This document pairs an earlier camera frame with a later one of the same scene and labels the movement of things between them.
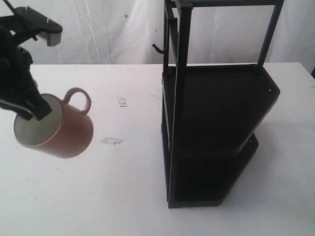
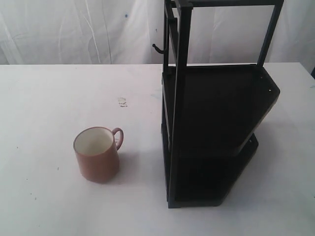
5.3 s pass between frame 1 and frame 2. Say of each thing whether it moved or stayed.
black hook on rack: stayed
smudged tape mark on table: stayed
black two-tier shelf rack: stayed
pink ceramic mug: moved
